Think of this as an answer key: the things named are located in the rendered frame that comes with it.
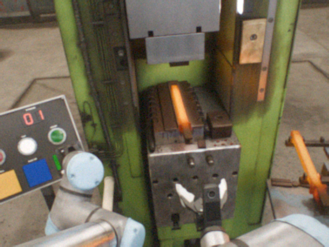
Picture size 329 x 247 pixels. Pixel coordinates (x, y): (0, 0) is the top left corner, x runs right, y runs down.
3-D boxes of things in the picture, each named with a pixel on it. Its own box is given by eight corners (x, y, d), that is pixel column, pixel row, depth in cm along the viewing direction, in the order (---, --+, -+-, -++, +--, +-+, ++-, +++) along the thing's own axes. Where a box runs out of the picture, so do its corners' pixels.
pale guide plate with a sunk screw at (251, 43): (261, 62, 121) (267, 19, 112) (239, 64, 121) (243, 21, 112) (259, 60, 123) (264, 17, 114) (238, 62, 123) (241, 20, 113)
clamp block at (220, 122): (231, 137, 126) (232, 124, 122) (211, 139, 126) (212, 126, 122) (224, 122, 136) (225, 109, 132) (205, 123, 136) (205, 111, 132)
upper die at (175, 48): (204, 59, 106) (204, 32, 100) (147, 64, 105) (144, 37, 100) (185, 26, 141) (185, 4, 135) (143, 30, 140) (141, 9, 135)
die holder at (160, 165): (234, 218, 146) (241, 145, 121) (155, 227, 144) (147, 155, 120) (208, 147, 192) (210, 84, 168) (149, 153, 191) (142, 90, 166)
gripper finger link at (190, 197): (170, 199, 96) (191, 216, 90) (169, 186, 93) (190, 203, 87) (177, 194, 98) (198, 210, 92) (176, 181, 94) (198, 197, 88)
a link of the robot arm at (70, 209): (73, 253, 59) (92, 199, 61) (33, 232, 64) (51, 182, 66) (96, 249, 67) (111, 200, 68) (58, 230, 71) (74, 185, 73)
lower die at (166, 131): (203, 140, 125) (203, 123, 121) (155, 145, 125) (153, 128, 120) (187, 93, 160) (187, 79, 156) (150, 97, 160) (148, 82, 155)
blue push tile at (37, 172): (52, 178, 103) (45, 158, 102) (29, 187, 100) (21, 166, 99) (52, 178, 105) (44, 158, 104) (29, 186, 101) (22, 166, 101)
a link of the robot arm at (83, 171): (61, 189, 61) (75, 149, 62) (57, 180, 71) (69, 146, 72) (98, 198, 64) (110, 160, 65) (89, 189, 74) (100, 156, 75)
